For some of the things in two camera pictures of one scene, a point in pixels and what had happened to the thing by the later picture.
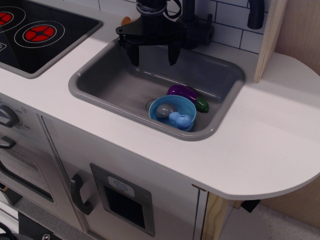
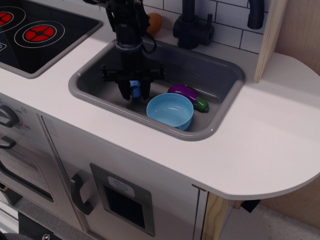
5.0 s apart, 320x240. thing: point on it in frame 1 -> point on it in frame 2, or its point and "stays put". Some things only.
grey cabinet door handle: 76,184 stays put
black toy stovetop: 35,35 stays put
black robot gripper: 156,29 -> 132,68
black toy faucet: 201,32 stays put
